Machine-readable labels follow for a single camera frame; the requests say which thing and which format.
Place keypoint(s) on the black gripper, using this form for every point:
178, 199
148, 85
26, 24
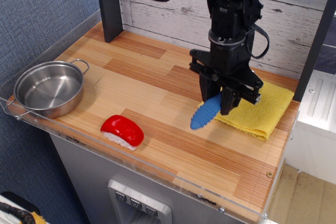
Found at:
225, 68

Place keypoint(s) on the blue handled metal spoon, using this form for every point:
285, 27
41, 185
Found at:
206, 112

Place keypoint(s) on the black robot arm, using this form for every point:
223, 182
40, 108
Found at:
231, 18

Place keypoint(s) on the yellow folded cloth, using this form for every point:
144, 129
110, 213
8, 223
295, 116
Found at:
277, 109

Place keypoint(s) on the red white toy sushi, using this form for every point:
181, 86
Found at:
122, 131

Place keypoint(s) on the white toy sink unit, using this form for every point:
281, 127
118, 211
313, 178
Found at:
311, 148

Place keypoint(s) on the silver dispenser button panel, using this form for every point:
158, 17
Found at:
133, 206

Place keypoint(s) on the stainless steel pot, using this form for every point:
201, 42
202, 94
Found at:
51, 89

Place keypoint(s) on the yellow object bottom left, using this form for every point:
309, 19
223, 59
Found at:
38, 219

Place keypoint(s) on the dark grey right post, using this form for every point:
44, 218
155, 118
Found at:
311, 60

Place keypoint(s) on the dark grey post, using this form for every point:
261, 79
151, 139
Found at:
311, 60
111, 19

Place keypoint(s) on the dark grey left post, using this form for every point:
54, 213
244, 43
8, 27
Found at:
111, 19

